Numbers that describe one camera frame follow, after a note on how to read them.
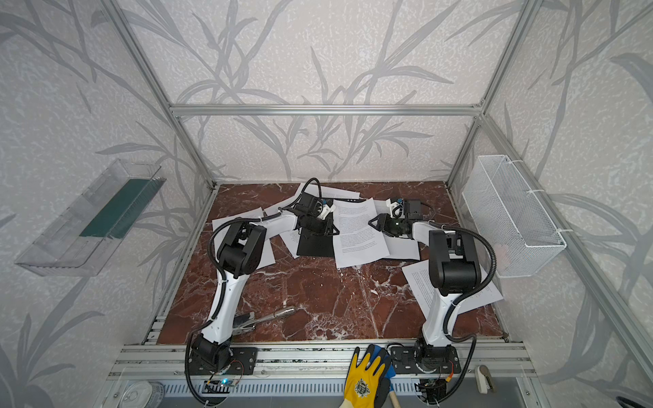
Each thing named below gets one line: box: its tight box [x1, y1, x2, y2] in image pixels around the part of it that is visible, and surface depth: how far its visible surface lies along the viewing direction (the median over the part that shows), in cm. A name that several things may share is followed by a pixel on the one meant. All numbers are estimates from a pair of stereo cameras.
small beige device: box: [475, 364, 497, 395], surface depth 71 cm
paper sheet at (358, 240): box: [332, 197, 391, 269], surface depth 103 cm
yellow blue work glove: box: [339, 344, 397, 408], surface depth 71 cm
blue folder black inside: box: [296, 227, 336, 258], surface depth 100 cm
